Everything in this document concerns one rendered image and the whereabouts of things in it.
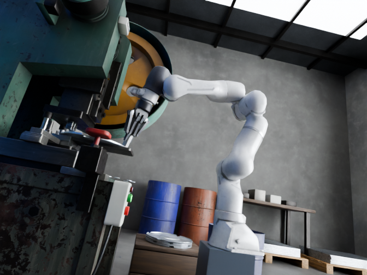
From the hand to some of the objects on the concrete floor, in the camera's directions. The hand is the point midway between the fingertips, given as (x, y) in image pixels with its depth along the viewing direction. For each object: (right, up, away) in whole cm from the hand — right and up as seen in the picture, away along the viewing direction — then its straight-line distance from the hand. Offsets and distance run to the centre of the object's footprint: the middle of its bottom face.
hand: (126, 141), depth 101 cm
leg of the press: (-49, -63, -52) cm, 95 cm away
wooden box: (+11, -96, +24) cm, 99 cm away
